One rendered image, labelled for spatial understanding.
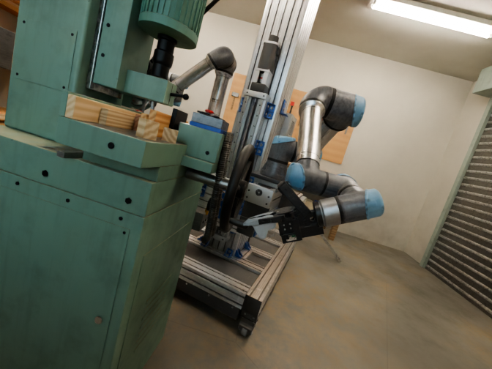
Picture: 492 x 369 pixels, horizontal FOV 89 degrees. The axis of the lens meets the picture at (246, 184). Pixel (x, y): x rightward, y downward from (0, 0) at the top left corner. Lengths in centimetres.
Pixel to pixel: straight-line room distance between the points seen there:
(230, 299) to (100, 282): 81
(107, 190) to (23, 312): 45
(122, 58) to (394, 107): 407
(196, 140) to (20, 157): 45
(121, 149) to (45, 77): 44
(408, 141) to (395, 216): 117
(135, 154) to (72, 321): 52
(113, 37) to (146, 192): 48
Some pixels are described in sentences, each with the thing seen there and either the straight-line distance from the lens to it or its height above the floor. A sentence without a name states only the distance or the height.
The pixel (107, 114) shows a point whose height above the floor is 93.
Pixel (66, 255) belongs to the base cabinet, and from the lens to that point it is 83.
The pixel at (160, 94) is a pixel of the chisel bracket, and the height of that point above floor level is 102.
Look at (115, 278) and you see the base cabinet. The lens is 77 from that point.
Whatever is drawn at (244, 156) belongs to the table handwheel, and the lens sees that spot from 69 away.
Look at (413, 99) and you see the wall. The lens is 466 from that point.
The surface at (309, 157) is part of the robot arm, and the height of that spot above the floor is 96.
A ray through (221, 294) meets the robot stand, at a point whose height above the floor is 15.
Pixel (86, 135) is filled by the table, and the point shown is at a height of 88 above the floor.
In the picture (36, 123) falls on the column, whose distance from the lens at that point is 99.
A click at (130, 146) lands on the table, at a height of 88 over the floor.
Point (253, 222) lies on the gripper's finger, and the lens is 69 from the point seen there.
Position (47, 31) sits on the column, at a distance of 100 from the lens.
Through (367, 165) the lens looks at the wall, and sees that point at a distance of 437.
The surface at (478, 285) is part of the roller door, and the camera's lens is 376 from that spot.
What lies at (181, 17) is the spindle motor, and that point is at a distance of 87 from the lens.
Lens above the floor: 95
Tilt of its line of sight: 9 degrees down
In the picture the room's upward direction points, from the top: 16 degrees clockwise
